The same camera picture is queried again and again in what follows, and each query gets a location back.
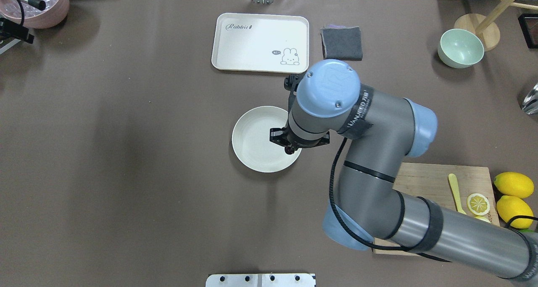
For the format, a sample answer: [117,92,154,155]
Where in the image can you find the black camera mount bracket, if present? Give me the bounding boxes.
[0,17,34,44]

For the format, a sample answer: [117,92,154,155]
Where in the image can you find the cream rabbit tray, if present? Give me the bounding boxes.
[211,13,310,73]

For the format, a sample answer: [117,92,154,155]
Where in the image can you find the lemon slice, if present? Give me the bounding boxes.
[466,193,491,216]
[474,216,492,224]

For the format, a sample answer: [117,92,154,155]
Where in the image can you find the pink bowl with ice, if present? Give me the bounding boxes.
[0,0,70,29]

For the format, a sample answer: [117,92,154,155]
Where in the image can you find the dark red cherry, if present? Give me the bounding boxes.
[284,147,295,155]

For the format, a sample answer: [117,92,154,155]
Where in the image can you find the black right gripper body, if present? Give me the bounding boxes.
[284,127,330,150]

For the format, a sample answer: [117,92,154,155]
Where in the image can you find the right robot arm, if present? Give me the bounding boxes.
[270,59,537,287]

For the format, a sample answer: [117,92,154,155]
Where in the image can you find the white pillar mount base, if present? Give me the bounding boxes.
[205,272,316,287]

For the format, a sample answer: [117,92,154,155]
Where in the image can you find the metal scoop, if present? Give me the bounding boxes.
[520,83,538,116]

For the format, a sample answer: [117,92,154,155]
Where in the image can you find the mint green bowl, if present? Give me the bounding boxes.
[437,29,485,68]

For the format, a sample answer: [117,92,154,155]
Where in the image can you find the yellow lemon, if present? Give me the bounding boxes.
[493,171,535,199]
[496,195,534,229]

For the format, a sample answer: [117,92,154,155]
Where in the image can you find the grey folded cloth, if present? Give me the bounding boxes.
[321,25,363,61]

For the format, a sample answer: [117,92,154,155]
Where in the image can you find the wooden cutting board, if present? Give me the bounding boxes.
[372,162,501,256]

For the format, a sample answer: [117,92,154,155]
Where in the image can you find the white round plate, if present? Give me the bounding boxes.
[231,106,301,173]

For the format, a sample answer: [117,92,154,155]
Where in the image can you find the wooden mug tree stand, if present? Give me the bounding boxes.
[454,0,538,52]

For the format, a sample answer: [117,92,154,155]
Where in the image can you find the yellow plastic knife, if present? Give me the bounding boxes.
[448,173,467,215]

